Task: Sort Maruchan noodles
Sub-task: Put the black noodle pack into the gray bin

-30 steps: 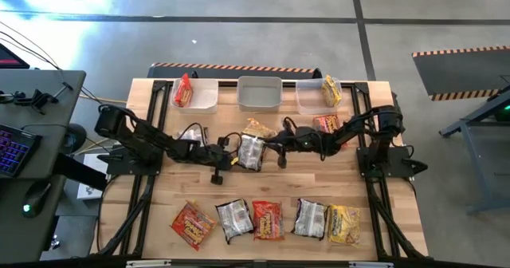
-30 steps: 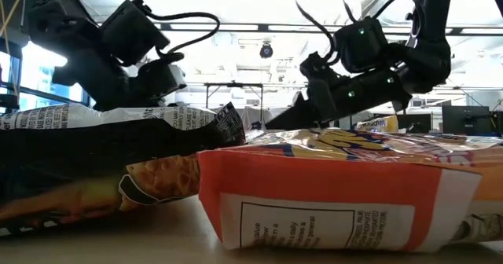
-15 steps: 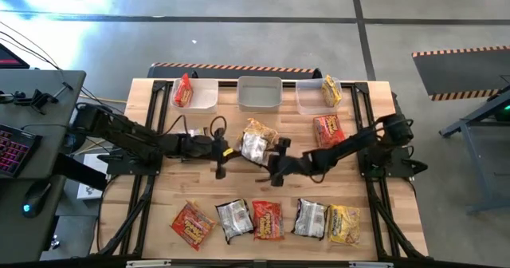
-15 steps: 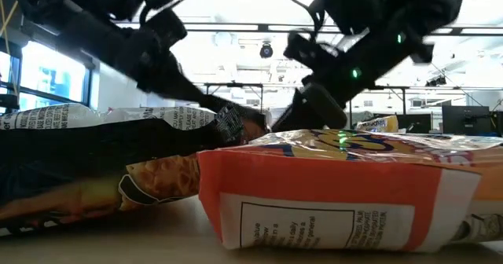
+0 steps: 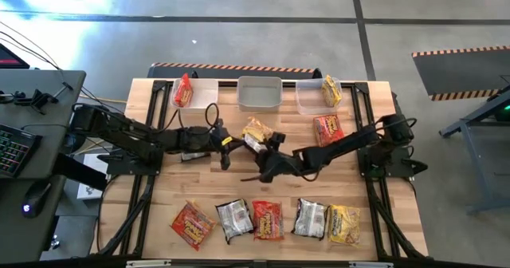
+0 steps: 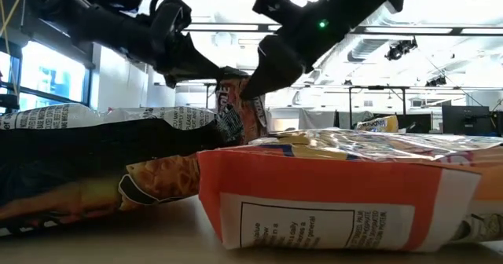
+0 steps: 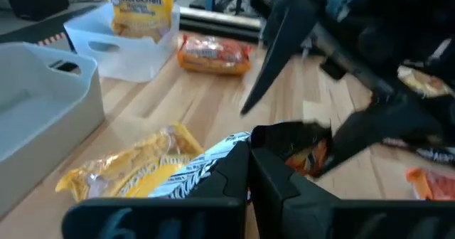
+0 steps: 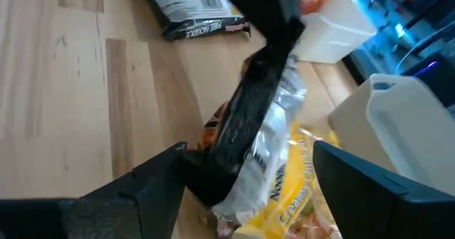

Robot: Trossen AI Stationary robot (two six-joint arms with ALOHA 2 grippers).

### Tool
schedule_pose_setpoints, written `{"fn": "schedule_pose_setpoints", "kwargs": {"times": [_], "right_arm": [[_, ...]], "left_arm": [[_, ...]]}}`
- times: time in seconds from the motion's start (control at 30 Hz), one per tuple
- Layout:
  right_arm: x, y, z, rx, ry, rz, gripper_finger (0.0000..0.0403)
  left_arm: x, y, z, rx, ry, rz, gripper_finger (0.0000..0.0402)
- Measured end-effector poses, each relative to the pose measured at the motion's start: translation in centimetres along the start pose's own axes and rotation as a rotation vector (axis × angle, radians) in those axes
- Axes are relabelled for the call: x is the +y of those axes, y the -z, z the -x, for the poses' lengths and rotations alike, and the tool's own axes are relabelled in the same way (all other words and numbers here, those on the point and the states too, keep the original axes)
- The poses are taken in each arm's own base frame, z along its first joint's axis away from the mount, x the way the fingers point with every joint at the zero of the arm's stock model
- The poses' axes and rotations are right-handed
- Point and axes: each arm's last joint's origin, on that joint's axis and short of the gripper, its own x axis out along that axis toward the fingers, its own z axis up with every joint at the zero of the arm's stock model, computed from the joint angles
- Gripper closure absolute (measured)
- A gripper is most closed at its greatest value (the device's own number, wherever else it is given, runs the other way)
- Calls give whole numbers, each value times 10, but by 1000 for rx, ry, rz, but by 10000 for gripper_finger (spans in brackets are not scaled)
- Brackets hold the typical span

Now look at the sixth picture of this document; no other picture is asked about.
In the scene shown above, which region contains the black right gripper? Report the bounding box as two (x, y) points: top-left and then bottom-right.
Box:
(240, 0), (357, 101)

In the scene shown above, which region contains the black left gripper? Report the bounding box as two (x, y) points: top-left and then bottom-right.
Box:
(152, 31), (249, 86)

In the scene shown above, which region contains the red Saucy Noods pack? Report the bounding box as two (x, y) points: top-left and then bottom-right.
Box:
(196, 128), (503, 253)
(214, 76), (271, 145)

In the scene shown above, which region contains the yellow Maruchan ramen pack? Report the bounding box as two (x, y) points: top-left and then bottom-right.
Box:
(355, 115), (400, 134)

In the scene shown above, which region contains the black overhead light bar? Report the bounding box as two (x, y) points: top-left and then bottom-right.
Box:
(182, 22), (503, 37)

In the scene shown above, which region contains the black ceiling spotlight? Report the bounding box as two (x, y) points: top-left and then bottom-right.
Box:
(384, 38), (418, 62)

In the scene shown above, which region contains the black background monitor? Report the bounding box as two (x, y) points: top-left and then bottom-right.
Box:
(442, 105), (492, 136)

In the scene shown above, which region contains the silver snack packet bottom-right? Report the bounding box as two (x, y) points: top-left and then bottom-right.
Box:
(451, 211), (503, 244)

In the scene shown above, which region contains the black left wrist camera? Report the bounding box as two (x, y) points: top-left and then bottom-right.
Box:
(149, 0), (193, 41)

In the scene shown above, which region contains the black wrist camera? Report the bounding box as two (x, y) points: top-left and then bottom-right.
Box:
(252, 0), (302, 25)
(149, 0), (193, 41)

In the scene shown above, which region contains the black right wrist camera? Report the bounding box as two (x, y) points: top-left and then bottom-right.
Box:
(252, 0), (302, 25)

